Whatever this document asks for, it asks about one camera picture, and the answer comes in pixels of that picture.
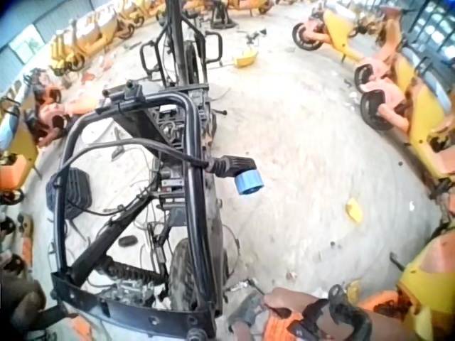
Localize black floor parts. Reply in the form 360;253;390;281
244;28;268;46

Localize metal hand tool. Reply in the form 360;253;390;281
224;278;267;296

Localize yellow plastic scrap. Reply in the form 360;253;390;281
346;197;364;224

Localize blue round plug cap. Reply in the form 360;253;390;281
233;169;266;197

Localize black wrist band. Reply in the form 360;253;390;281
287;283;373;341

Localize black scooter rear tyre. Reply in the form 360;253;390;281
168;237;200;310

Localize yellow orange scooter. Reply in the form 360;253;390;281
358;227;455;341

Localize person's right hand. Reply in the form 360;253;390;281
262;286;321;341

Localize black shock absorber spring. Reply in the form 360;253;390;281
102;258;161;286

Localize grey scooter part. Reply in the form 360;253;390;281
229;293;266;326

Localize black stripped scooter frame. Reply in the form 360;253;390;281
45;0;241;341

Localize heap of orange scooters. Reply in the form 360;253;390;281
0;69;92;285

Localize black metal stand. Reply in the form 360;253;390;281
208;0;238;30

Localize black cable connector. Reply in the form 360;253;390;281
204;155;257;179

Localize person's left hand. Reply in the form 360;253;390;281
0;282;50;334

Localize black ribbed foot pad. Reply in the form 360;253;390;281
47;166;94;220

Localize row of yellow orange scooters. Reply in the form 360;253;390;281
291;0;455;200

